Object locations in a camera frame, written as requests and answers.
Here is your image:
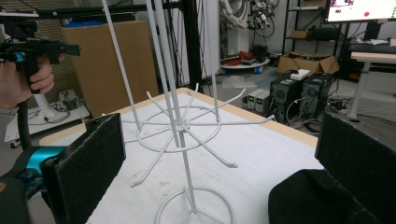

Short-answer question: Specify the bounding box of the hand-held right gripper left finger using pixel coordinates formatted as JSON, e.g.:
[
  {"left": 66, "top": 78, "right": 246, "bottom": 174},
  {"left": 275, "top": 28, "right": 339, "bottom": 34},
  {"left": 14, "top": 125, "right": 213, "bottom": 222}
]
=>
[{"left": 40, "top": 112, "right": 127, "bottom": 224}]

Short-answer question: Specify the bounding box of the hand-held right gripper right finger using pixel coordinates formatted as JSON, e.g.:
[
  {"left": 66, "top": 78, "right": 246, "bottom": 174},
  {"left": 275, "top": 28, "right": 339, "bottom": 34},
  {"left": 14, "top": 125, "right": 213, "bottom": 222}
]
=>
[{"left": 315, "top": 111, "right": 396, "bottom": 224}]

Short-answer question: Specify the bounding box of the black cloth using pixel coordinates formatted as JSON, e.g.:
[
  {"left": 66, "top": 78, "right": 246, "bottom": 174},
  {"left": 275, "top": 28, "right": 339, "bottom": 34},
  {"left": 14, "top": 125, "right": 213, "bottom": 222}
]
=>
[{"left": 268, "top": 168, "right": 385, "bottom": 224}]

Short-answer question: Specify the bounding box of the white wire rack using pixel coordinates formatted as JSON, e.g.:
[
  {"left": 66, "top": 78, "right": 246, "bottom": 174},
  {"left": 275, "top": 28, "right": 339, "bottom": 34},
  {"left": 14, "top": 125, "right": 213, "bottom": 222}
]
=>
[{"left": 101, "top": 0, "right": 276, "bottom": 224}]

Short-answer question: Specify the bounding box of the brown cardboard panel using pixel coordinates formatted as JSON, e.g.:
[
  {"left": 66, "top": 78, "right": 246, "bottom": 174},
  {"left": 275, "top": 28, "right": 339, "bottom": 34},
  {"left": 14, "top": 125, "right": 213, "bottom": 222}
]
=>
[{"left": 61, "top": 20, "right": 161, "bottom": 119}]

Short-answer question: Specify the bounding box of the black computer tower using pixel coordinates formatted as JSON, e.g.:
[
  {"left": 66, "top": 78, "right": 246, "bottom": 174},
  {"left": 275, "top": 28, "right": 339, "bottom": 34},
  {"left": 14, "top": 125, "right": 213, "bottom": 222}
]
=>
[
  {"left": 268, "top": 74, "right": 305, "bottom": 124},
  {"left": 300, "top": 73, "right": 333, "bottom": 121}
]

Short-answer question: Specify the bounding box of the white table cover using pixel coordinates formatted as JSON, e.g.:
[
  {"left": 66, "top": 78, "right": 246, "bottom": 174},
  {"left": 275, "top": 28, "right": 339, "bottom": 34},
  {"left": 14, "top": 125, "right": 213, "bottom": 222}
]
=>
[{"left": 46, "top": 92, "right": 325, "bottom": 224}]

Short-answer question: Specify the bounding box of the small white box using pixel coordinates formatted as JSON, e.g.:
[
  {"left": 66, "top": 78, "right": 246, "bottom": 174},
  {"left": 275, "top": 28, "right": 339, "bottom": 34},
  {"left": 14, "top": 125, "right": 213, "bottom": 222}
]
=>
[{"left": 290, "top": 68, "right": 312, "bottom": 82}]

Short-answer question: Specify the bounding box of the white desk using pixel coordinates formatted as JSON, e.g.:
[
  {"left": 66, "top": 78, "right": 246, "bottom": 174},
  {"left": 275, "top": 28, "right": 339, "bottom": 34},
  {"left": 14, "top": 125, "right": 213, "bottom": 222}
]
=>
[{"left": 346, "top": 50, "right": 396, "bottom": 119}]

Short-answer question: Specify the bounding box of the open cardboard box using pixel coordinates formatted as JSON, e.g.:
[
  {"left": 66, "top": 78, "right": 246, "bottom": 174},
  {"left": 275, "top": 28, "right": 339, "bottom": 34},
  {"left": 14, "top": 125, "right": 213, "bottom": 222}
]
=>
[{"left": 276, "top": 50, "right": 340, "bottom": 77}]

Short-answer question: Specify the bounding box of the white power supply unit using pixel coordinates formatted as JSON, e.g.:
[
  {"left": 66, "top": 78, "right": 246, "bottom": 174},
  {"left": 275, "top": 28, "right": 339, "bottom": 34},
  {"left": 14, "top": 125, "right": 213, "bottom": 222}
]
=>
[{"left": 247, "top": 88, "right": 270, "bottom": 114}]

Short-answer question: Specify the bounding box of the black shelf rack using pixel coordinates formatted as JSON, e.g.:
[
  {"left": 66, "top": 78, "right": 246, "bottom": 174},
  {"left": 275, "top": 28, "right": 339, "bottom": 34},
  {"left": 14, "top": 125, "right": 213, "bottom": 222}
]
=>
[{"left": 281, "top": 0, "right": 345, "bottom": 58}]

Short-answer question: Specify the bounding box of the white round platform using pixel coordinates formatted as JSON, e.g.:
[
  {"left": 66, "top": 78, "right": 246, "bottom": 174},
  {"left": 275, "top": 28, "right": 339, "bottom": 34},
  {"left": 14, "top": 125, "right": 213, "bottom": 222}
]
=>
[{"left": 221, "top": 57, "right": 271, "bottom": 75}]

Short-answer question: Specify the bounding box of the computer monitor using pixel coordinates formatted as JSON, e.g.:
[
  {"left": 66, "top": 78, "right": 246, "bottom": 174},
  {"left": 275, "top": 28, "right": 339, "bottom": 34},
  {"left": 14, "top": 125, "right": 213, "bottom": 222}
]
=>
[{"left": 323, "top": 0, "right": 396, "bottom": 24}]

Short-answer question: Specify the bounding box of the white wheeled base plate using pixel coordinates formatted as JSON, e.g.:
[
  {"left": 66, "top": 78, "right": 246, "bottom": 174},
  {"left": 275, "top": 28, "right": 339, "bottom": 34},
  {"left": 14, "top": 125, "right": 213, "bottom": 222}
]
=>
[{"left": 4, "top": 89, "right": 92, "bottom": 148}]

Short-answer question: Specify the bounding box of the black cable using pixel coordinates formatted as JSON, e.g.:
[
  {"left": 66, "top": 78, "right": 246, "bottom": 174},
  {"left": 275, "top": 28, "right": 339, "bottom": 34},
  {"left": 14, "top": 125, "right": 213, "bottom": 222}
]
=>
[{"left": 17, "top": 99, "right": 33, "bottom": 151}]

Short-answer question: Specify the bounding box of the black metal frame post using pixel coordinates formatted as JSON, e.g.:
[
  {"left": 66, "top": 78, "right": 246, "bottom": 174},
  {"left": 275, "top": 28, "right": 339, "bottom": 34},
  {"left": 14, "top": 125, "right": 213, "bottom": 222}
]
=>
[{"left": 181, "top": 0, "right": 204, "bottom": 91}]

